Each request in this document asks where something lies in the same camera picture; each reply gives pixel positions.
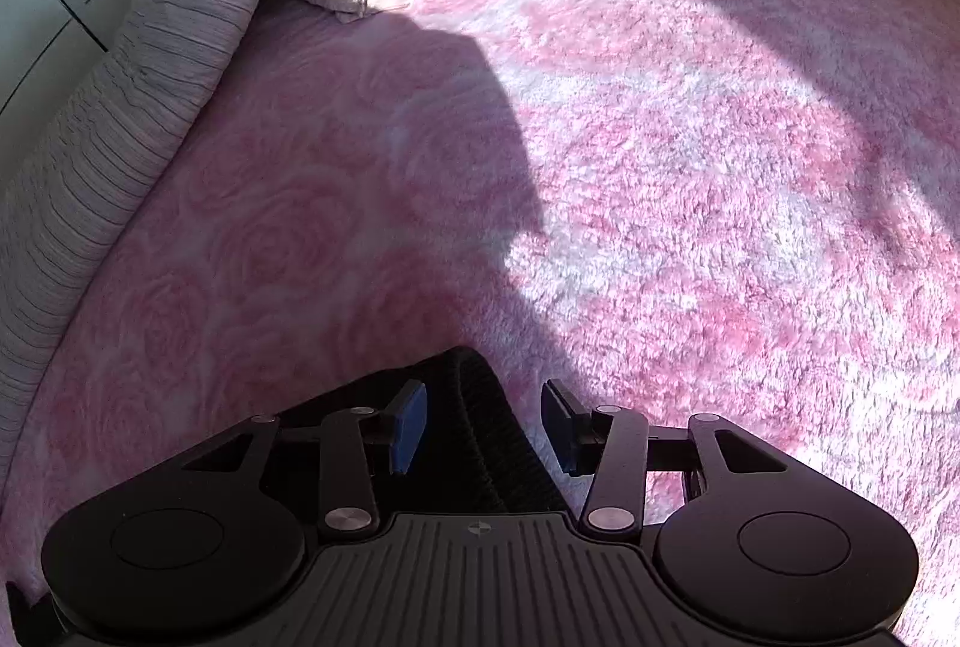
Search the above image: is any black garment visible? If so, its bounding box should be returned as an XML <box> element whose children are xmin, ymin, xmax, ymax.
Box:
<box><xmin>281</xmin><ymin>347</ymin><xmax>571</xmax><ymax>517</ymax></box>

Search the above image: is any grey striped quilt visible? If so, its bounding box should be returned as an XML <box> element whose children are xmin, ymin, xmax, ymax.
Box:
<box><xmin>0</xmin><ymin>0</ymin><xmax>312</xmax><ymax>475</ymax></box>

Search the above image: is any pink fluffy rose blanket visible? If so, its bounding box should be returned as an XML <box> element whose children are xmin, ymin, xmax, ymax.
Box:
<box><xmin>0</xmin><ymin>0</ymin><xmax>960</xmax><ymax>647</ymax></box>

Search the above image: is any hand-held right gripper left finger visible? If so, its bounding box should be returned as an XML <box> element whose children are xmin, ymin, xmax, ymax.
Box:
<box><xmin>182</xmin><ymin>379</ymin><xmax>428</xmax><ymax>539</ymax></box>

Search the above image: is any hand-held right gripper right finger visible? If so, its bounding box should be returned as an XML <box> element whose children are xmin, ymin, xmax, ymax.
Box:
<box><xmin>541</xmin><ymin>379</ymin><xmax>788</xmax><ymax>535</ymax></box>

